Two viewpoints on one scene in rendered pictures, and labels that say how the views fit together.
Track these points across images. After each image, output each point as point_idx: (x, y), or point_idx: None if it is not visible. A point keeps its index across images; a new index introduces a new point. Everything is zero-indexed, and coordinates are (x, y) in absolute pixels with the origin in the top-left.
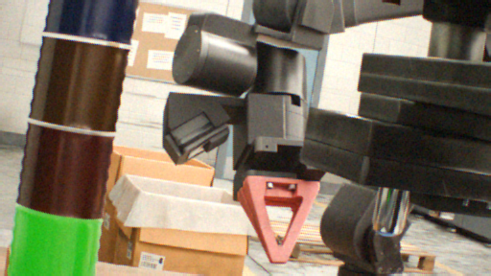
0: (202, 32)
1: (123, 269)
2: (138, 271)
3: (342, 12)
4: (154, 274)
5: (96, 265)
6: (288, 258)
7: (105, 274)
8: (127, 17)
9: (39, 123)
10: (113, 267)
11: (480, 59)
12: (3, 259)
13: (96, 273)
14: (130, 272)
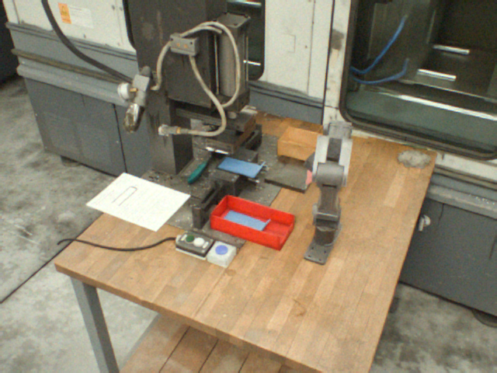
0: None
1: (405, 220)
2: (404, 224)
3: (327, 134)
4: (402, 227)
5: (408, 214)
6: (305, 183)
7: (395, 211)
8: None
9: None
10: (408, 218)
11: (227, 114)
12: (403, 190)
13: (395, 209)
14: (402, 221)
